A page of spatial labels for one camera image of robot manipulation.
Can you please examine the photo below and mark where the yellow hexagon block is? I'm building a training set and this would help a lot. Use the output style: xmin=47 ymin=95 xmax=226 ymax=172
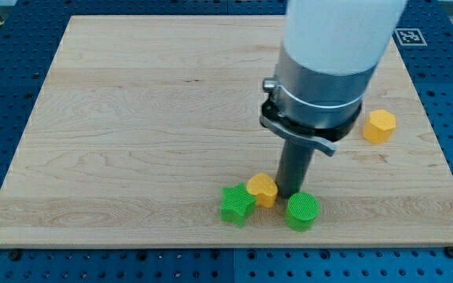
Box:
xmin=363 ymin=109 xmax=396 ymax=144

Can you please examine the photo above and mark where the yellow heart block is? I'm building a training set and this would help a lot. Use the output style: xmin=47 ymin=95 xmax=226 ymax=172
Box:
xmin=246 ymin=173 xmax=278 ymax=208

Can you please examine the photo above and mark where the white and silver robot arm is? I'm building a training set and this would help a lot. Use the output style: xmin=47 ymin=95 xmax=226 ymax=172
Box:
xmin=260 ymin=0 xmax=407 ymax=156

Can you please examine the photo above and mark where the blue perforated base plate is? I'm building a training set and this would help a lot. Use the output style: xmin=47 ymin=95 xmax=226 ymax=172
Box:
xmin=0 ymin=1 xmax=453 ymax=282

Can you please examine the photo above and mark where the light wooden board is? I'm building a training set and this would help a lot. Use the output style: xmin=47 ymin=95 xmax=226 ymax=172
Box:
xmin=0 ymin=16 xmax=453 ymax=249

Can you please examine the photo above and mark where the green star block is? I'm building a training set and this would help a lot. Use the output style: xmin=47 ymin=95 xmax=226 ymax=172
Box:
xmin=219 ymin=182 xmax=256 ymax=227

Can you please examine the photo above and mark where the green circle block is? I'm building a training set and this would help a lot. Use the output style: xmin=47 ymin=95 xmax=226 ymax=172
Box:
xmin=285 ymin=192 xmax=320 ymax=232

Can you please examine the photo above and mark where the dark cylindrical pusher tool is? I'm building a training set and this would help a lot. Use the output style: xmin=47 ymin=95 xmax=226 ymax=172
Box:
xmin=275 ymin=141 xmax=314 ymax=199

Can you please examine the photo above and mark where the white fiducial marker tag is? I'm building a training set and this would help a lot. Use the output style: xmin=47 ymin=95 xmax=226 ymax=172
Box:
xmin=395 ymin=28 xmax=427 ymax=46

